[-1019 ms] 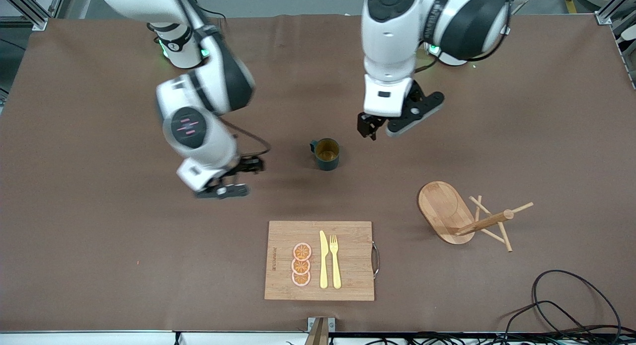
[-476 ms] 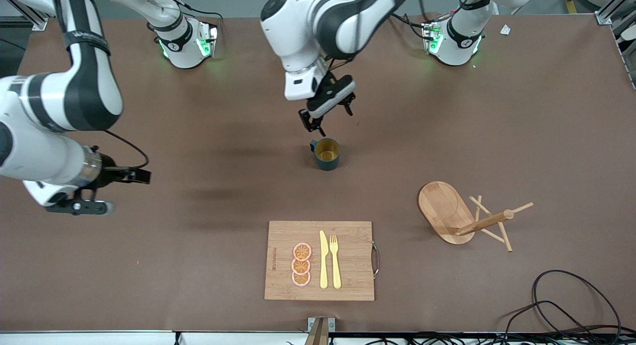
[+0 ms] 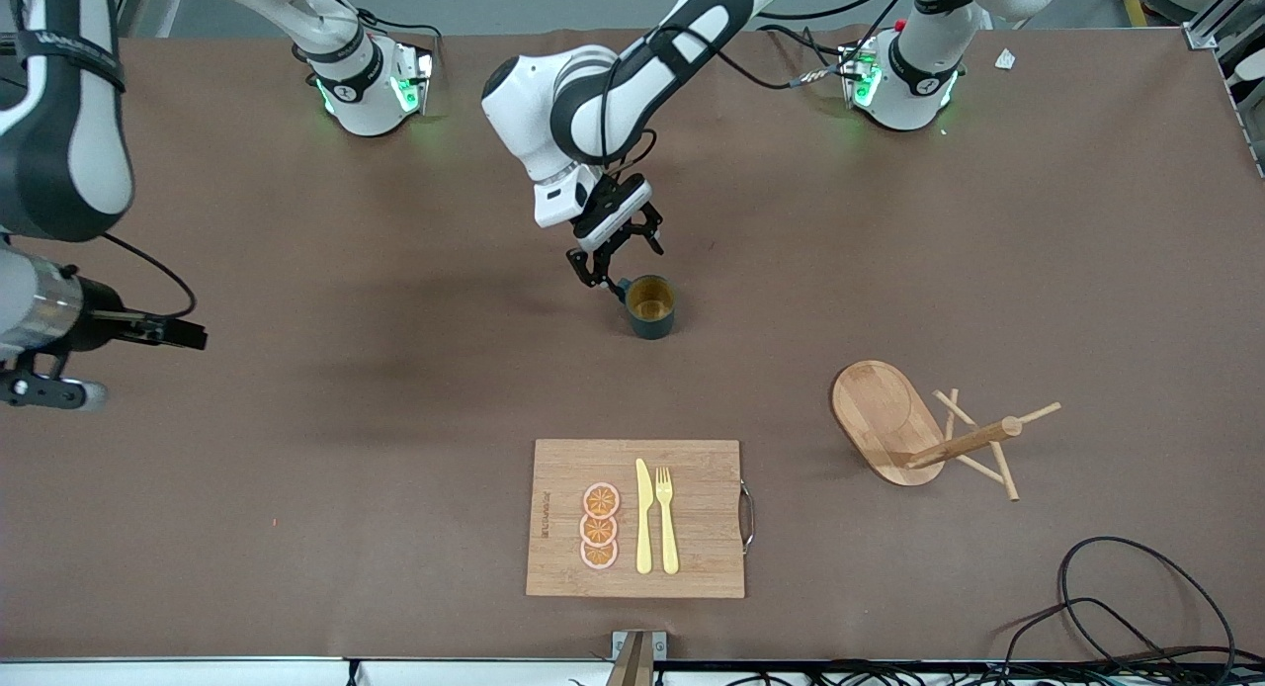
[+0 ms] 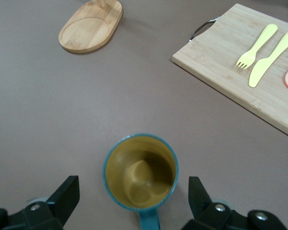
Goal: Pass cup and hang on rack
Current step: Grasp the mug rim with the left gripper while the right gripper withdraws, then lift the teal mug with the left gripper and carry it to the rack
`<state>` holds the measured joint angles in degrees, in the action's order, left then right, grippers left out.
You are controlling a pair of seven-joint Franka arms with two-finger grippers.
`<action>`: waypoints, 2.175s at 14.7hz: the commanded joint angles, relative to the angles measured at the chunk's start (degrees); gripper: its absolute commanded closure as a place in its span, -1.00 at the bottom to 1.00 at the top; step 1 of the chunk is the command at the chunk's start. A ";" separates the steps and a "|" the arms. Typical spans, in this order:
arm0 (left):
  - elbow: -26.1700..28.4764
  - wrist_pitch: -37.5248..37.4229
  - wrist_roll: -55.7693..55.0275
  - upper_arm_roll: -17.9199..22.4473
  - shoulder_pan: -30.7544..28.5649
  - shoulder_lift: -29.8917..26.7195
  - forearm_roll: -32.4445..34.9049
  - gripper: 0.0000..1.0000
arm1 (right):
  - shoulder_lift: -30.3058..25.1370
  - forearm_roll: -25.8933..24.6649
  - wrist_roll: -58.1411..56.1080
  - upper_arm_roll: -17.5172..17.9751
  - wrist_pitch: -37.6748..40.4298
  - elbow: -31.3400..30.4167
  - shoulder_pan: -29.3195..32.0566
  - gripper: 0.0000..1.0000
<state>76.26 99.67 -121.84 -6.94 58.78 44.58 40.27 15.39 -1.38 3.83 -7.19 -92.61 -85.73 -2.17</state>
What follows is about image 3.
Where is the teal ribbed ceramic mug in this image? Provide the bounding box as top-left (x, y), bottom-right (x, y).
top-left (618, 275), bottom-right (679, 342)

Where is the wooden mug rack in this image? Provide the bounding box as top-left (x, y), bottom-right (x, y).
top-left (830, 360), bottom-right (1063, 503)

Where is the yellow plastic knife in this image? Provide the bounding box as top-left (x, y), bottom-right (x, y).
top-left (634, 458), bottom-right (655, 576)

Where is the yellow plastic fork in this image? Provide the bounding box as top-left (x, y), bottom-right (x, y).
top-left (655, 467), bottom-right (682, 576)

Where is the black left arm wrist cable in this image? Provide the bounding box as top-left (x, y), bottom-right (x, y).
top-left (598, 0), bottom-right (911, 175)

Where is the black left arm base cable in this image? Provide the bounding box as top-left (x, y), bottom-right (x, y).
top-left (757, 23), bottom-right (863, 80)

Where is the black arm base cable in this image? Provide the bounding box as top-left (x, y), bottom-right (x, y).
top-left (296, 0), bottom-right (444, 74)
top-left (757, 23), bottom-right (863, 80)

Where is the black right arm base cable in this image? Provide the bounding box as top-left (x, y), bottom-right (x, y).
top-left (296, 0), bottom-right (444, 74)

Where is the white table edge rail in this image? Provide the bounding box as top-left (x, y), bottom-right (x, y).
top-left (0, 656), bottom-right (1265, 686)

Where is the metal bracket with wooden post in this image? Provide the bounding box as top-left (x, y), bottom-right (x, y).
top-left (611, 629), bottom-right (669, 686)

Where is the small black cable loop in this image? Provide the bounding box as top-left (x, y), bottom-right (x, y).
top-left (991, 595), bottom-right (1219, 669)

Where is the aluminium frame profile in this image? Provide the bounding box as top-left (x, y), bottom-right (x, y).
top-left (1184, 0), bottom-right (1265, 178)

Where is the large black cable loop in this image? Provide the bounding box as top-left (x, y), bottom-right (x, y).
top-left (1055, 536), bottom-right (1239, 667)

